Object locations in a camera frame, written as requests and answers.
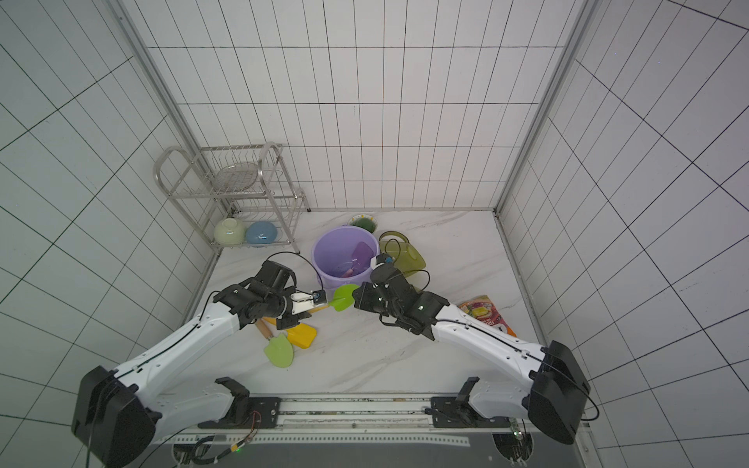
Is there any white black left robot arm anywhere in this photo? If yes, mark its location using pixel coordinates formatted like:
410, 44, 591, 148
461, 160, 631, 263
71, 259, 327, 467

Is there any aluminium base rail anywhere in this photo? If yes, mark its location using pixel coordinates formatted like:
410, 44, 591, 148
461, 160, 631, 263
174, 391, 589, 437

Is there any purple plastic bucket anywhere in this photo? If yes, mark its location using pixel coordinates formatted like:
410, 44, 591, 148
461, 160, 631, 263
311, 225, 380, 290

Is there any light green bowl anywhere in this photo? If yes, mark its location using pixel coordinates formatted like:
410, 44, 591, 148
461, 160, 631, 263
214, 218, 246, 247

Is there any green shovel yellow handle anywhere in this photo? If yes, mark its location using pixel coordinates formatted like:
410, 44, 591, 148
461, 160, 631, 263
309, 284, 359, 313

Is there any metal dish rack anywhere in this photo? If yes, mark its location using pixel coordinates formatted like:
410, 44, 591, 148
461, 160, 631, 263
152, 142, 311, 252

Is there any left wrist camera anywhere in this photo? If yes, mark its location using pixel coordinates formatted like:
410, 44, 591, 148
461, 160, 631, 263
291, 290, 328, 314

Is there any blue bowl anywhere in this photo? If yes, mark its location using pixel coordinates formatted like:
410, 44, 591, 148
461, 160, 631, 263
245, 220, 278, 245

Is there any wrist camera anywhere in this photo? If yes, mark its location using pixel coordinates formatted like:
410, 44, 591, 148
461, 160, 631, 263
291, 290, 328, 314
372, 253, 394, 269

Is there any green patterned bowl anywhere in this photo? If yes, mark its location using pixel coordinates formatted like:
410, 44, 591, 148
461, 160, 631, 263
349, 214, 378, 233

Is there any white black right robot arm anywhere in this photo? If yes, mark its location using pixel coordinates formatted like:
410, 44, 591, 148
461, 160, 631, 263
352, 263, 590, 445

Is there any orange snack bag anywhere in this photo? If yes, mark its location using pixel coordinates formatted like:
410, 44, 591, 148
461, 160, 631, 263
458, 294, 517, 337

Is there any green transparent watering can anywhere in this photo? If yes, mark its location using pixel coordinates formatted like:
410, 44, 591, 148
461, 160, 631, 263
378, 230, 426, 277

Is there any yellow plastic shovel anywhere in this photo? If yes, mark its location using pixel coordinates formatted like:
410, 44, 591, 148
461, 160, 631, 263
263, 318, 317, 349

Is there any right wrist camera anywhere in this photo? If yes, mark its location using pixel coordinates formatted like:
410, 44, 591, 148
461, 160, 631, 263
372, 253, 394, 269

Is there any light green shovel wooden handle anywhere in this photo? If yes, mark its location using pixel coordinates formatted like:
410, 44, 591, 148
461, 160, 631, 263
256, 320, 295, 369

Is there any purple shovel pink handle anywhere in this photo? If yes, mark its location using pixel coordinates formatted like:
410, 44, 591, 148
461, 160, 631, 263
341, 242, 375, 278

